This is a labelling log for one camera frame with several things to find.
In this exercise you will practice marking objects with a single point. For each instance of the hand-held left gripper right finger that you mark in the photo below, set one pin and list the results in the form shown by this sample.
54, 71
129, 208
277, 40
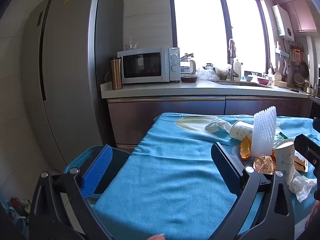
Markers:
226, 166

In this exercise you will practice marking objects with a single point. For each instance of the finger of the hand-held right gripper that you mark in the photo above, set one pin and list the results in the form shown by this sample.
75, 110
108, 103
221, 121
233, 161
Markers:
317, 125
306, 148

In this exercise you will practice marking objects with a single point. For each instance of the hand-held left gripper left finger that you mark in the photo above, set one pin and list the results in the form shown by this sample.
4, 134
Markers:
95, 170

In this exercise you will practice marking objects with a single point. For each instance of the white tissue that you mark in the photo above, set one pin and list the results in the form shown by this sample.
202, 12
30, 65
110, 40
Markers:
216, 126
301, 186

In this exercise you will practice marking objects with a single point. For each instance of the teal trash bin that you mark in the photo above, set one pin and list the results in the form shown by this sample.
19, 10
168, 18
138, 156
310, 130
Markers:
72, 161

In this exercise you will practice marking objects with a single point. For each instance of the white blue-dotted paper cup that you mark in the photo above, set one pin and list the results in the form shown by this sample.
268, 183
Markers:
241, 131
285, 157

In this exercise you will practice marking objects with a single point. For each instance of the white foam fruit net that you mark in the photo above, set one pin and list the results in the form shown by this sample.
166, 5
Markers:
263, 132

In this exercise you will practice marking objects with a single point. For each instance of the person's right hand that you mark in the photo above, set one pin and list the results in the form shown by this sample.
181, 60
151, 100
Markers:
313, 216

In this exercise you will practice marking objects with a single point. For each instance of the person's left hand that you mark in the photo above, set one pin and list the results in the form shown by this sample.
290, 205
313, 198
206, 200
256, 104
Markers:
158, 237

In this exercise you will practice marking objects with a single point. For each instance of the brown snack wrapper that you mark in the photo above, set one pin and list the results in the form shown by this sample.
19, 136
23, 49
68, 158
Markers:
301, 165

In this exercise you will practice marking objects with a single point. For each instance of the green clear candy wrapper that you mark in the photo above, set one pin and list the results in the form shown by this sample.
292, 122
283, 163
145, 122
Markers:
280, 137

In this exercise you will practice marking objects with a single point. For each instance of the gold clear plastic wrapper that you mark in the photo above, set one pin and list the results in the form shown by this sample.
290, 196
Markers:
263, 166

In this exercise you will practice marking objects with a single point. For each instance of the cream utensil container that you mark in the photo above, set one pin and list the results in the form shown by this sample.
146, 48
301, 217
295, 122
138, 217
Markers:
280, 83

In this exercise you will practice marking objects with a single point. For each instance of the hanging frying pan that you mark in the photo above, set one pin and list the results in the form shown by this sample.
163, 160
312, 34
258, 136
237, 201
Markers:
304, 70

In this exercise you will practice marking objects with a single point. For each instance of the blue floral tablecloth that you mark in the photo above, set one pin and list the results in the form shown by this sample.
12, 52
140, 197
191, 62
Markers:
170, 180

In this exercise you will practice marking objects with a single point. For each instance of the white slotted spatula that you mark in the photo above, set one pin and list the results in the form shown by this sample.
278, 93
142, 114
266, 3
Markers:
277, 72

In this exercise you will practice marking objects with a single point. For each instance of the brown base cabinets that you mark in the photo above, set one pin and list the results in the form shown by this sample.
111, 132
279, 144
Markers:
175, 110

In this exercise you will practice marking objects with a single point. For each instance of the small white bowl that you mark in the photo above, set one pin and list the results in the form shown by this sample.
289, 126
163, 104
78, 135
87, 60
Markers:
248, 78

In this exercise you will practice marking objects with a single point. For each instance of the kitchen sink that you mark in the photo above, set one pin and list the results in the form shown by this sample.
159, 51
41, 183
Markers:
240, 83

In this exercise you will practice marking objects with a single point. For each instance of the clear plastic bag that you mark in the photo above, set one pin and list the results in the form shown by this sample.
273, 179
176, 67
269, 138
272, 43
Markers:
207, 75

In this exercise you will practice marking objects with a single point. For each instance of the dark red bowl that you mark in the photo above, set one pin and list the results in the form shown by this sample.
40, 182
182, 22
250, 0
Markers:
188, 78

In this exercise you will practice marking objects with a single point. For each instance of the white soap bottle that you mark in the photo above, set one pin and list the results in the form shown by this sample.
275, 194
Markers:
238, 71

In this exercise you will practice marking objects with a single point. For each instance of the copper tumbler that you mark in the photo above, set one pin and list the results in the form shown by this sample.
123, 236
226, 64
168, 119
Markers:
116, 73

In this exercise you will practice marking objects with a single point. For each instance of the white kitchen countertop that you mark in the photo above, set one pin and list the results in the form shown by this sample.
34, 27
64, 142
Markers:
162, 88

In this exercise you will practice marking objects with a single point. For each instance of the small teapot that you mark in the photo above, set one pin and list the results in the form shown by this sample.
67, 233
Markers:
208, 66

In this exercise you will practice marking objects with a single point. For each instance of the grey refrigerator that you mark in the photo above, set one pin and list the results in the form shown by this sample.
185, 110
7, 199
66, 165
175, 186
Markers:
70, 67

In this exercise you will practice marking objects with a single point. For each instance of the white water heater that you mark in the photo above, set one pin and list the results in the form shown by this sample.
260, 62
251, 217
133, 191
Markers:
282, 22

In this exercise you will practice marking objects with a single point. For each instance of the glass electric kettle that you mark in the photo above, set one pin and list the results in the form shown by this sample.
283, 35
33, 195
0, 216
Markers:
188, 65

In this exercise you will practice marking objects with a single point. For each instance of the metal kitchen faucet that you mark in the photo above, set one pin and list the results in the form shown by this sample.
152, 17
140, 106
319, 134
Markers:
232, 55

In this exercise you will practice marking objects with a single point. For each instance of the white microwave oven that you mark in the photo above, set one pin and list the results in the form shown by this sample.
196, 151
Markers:
145, 65

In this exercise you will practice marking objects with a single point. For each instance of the kitchen window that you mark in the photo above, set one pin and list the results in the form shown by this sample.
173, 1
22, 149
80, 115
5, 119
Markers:
200, 22

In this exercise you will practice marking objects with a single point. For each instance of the pink wall cabinet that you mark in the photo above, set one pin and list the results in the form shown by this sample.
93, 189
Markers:
302, 15

